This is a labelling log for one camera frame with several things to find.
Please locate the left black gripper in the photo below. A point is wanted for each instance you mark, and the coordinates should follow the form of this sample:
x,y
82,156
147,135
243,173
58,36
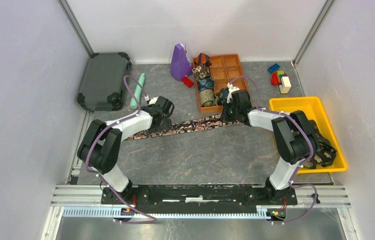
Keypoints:
x,y
166,125

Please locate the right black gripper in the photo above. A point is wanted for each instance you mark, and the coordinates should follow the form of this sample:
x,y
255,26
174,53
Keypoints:
x,y
225,113

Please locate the black pink rose tie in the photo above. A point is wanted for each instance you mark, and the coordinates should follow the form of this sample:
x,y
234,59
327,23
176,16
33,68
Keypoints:
x,y
190,126

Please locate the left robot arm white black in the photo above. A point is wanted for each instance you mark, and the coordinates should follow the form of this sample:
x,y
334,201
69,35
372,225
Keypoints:
x,y
100,146

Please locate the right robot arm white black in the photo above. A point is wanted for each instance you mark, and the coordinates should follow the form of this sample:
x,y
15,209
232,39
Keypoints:
x,y
295,137

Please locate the dark paisley ties in bin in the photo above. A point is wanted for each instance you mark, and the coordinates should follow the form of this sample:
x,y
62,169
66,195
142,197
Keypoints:
x,y
326,154

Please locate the rolled navy gold tie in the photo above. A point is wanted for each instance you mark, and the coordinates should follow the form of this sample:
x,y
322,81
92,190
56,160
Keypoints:
x,y
222,96

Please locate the mint green flashlight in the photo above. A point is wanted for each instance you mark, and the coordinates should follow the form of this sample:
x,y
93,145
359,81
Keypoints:
x,y
136,99

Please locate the rolled olive patterned tie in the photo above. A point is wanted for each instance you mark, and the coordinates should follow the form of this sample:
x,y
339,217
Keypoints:
x,y
207,98

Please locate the small red block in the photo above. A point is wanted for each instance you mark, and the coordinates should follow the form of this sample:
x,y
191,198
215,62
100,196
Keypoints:
x,y
187,82

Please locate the rolled blue patterned tie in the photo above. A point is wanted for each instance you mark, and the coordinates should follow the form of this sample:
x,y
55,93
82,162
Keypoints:
x,y
205,84

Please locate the orange compartment tray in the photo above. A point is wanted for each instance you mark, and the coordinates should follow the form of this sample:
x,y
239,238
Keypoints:
x,y
225,69

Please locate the purple metronome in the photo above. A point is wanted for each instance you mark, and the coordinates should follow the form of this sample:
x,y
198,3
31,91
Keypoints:
x,y
180,66

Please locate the rolled brown floral tie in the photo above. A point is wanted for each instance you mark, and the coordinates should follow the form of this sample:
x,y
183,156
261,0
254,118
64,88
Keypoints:
x,y
201,72

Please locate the colourful toy block stack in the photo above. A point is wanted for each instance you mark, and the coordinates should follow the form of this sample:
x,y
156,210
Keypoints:
x,y
281,80

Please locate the blue toy brick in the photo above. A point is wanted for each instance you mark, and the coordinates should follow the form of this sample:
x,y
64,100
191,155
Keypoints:
x,y
273,68

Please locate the rolled orange black tie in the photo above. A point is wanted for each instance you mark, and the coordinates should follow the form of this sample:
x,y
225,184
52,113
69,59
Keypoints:
x,y
202,59

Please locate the dark green suitcase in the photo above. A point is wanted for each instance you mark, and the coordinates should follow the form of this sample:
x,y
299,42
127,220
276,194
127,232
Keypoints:
x,y
102,87

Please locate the yellow plastic bin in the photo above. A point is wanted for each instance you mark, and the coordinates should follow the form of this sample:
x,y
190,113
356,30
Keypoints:
x,y
314,110

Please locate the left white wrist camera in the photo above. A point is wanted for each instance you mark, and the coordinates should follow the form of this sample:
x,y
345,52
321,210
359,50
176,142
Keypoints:
x,y
151,100

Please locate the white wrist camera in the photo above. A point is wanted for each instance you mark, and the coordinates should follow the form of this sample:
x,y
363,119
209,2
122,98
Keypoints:
x,y
231,89
151,100

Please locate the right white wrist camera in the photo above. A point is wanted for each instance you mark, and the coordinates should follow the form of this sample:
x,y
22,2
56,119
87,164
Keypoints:
x,y
231,89

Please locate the aluminium rail frame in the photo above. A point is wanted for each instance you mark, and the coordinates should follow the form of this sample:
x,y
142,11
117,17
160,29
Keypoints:
x,y
87,201

